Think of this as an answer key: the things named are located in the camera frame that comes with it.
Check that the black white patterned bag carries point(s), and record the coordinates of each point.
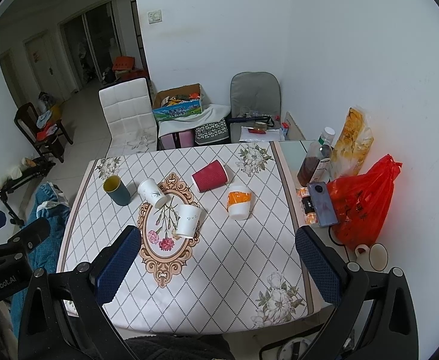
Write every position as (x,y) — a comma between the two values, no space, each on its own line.
(211,133)

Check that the red plastic bag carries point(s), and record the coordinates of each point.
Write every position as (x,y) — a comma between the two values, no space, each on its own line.
(361,202)

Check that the black exercise stand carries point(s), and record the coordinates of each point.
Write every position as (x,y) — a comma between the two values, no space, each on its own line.
(17,176)

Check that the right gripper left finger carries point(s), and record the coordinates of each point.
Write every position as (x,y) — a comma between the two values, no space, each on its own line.
(112,264)

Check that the dark green yellow-lined cup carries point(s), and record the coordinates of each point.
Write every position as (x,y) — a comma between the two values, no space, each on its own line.
(117,190)

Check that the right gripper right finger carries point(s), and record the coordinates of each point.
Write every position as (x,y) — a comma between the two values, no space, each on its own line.
(324,264)

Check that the dark red paper cup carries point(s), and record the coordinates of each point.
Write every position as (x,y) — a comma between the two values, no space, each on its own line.
(210,177)

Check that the white cushioned chair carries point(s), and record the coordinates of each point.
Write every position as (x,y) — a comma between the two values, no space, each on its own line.
(130,119)

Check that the grey padded chair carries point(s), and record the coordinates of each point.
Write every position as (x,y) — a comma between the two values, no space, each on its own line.
(253,95)

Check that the white ceramic mug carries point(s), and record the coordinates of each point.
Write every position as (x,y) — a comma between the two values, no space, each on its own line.
(372,258)

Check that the dark liquid bottle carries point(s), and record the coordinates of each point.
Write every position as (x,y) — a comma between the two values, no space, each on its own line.
(315,163)

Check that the grey smartphone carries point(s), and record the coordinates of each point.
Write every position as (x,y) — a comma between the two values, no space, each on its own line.
(323,206)

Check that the floral diamond pattern tablecloth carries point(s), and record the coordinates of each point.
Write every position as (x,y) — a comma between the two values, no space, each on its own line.
(233,275)

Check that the yellow snack bag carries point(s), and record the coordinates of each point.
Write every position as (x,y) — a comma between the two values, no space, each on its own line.
(352,146)

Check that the cardboard box with toys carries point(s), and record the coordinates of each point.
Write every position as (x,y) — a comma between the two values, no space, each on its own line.
(178,102)

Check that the orange and white cup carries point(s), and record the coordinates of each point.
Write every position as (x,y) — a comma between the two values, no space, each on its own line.
(238,201)

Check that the black wooden chair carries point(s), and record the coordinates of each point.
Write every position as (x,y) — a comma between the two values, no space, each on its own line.
(43,132)

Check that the white cap bottle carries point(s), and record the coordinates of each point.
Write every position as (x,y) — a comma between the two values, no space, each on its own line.
(327,136)

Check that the white floral paper cup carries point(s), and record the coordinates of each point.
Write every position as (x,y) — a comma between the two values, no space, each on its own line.
(188,221)

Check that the white cloth on stool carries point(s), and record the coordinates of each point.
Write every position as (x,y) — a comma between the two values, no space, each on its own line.
(212,113)

